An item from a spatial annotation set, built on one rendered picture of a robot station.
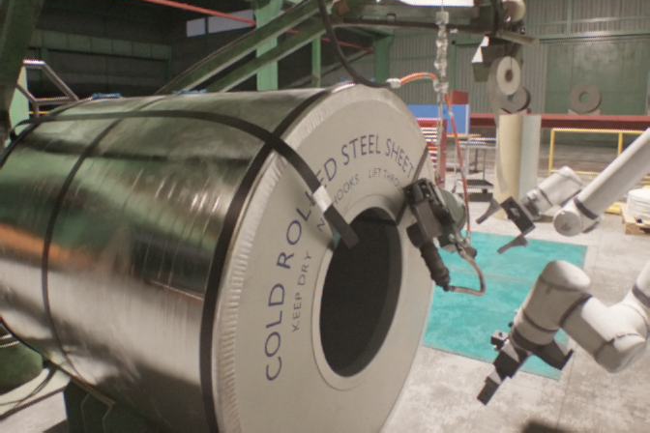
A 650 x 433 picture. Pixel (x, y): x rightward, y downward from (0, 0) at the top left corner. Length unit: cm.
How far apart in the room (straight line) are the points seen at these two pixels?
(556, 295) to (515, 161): 504
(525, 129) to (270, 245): 517
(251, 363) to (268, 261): 21
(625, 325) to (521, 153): 507
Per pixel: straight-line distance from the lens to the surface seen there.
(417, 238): 139
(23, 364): 266
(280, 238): 99
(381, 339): 158
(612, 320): 96
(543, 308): 99
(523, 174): 599
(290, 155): 96
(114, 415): 192
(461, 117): 1034
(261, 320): 100
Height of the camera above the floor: 128
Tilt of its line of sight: 9 degrees down
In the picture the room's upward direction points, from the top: straight up
